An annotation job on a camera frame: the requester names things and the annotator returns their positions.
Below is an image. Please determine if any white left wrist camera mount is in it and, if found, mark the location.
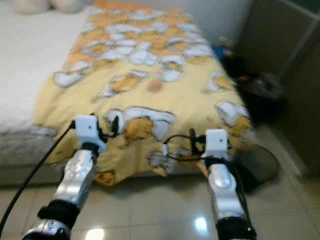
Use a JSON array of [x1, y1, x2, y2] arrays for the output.
[[74, 114, 101, 147]]

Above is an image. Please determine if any beige plush toy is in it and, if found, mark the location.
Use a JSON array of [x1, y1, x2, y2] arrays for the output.
[[12, 0, 81, 15]]

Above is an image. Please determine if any white bed sheet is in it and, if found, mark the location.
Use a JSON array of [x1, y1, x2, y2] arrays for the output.
[[0, 2, 96, 137]]

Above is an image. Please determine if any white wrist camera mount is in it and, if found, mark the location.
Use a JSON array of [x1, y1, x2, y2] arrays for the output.
[[204, 128, 230, 160], [74, 114, 101, 147]]

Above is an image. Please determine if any yellow cartoon print blanket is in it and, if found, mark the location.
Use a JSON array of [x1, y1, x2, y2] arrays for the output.
[[33, 0, 256, 187]]

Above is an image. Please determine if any small colourful toy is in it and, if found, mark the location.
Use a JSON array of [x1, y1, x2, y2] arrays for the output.
[[212, 36, 233, 63]]

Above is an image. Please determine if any grey quilted mattress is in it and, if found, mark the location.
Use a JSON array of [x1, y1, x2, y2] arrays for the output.
[[0, 125, 61, 168]]

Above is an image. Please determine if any grey sliding wardrobe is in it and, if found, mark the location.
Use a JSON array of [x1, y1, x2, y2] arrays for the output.
[[235, 0, 320, 151]]

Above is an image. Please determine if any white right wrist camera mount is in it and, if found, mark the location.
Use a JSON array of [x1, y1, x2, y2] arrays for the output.
[[204, 128, 230, 160]]

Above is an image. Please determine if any black bin with plastic bag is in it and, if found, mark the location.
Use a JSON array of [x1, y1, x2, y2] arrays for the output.
[[230, 71, 283, 103]]

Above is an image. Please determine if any black mesh waste bin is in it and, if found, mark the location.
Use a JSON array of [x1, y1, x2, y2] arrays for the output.
[[232, 144, 281, 187]]

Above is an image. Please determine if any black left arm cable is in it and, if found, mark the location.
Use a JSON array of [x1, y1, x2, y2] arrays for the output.
[[0, 124, 77, 236]]

